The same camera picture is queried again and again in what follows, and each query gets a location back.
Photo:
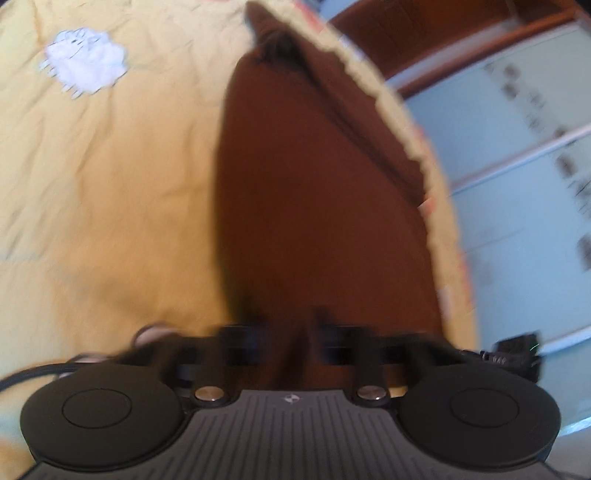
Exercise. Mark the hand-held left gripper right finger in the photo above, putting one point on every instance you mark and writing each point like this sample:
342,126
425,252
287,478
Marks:
330,346

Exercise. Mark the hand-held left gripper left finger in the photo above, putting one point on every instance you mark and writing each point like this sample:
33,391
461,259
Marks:
251,344

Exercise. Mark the brown small garment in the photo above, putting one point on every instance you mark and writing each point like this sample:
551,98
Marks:
314,207

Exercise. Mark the yellow printed blanket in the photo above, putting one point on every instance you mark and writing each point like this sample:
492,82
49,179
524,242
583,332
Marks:
115,207

